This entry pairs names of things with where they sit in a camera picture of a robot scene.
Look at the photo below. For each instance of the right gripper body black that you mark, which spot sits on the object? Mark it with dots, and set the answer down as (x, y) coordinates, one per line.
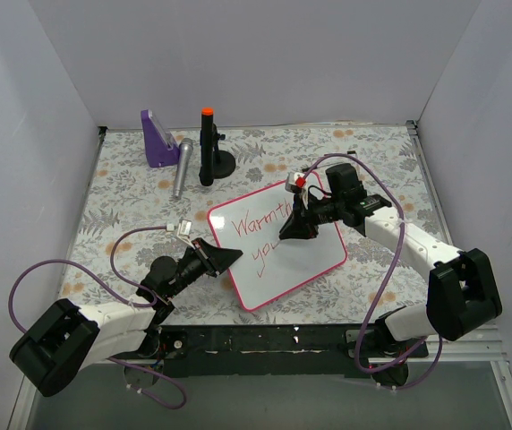
(307, 216)

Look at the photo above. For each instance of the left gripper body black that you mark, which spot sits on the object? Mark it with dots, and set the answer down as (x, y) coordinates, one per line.
(207, 258)

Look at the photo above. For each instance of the pink framed whiteboard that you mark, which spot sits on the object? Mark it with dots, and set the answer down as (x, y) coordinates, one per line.
(271, 267)

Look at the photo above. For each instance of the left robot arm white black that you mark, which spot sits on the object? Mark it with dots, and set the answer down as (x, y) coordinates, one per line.
(69, 337)

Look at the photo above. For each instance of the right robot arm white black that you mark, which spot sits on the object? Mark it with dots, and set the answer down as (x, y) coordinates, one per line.
(462, 293)

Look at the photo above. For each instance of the floral table mat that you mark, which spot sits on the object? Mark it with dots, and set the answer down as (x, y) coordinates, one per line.
(119, 234)

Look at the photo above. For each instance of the black flashlight orange tip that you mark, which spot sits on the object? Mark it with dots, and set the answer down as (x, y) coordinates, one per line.
(206, 172)

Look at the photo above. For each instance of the black round stand base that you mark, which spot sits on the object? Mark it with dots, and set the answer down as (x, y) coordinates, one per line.
(223, 161)

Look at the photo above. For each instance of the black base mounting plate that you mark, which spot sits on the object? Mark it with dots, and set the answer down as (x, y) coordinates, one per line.
(218, 350)

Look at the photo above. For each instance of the purple wedge stand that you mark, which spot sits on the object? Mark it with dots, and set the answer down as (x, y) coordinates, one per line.
(161, 149)

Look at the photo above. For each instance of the silver microphone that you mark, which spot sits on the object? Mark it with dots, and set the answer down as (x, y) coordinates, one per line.
(186, 150)

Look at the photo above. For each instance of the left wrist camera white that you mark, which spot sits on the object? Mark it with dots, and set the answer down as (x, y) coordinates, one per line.
(181, 231)

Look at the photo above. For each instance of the aluminium frame rail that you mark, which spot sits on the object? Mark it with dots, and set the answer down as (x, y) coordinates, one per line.
(481, 345)

